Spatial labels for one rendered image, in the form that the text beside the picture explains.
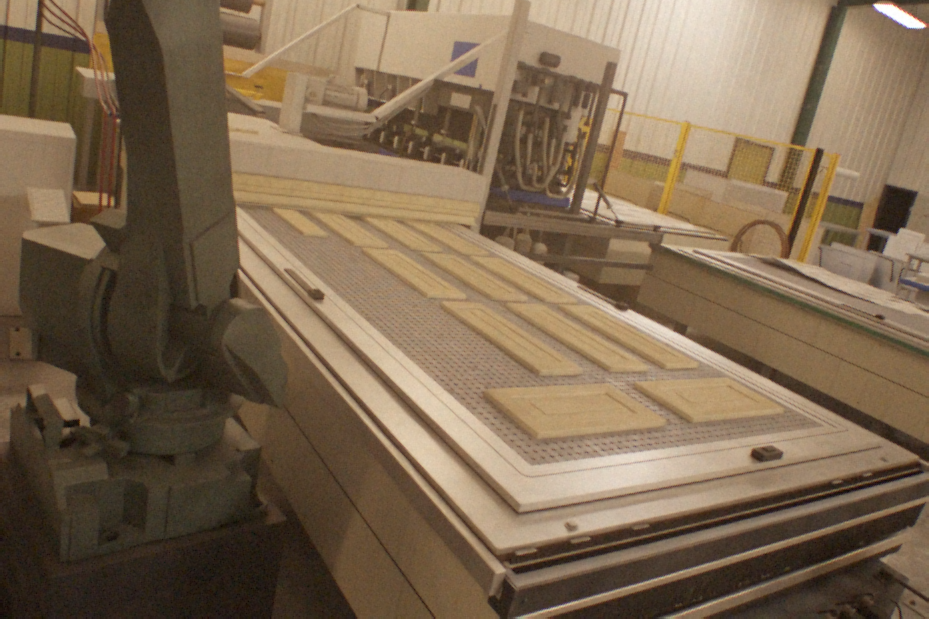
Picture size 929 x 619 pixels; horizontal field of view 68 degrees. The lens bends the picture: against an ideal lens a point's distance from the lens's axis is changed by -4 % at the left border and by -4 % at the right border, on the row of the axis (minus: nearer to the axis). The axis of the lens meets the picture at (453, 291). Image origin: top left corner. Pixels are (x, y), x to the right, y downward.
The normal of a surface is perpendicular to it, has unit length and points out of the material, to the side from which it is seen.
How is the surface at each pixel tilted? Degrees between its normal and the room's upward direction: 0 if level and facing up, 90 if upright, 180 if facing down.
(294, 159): 90
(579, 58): 90
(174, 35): 81
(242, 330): 90
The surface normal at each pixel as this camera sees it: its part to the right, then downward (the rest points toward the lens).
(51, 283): -0.28, 0.19
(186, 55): 0.94, 0.27
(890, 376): -0.84, -0.04
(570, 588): 0.51, 0.33
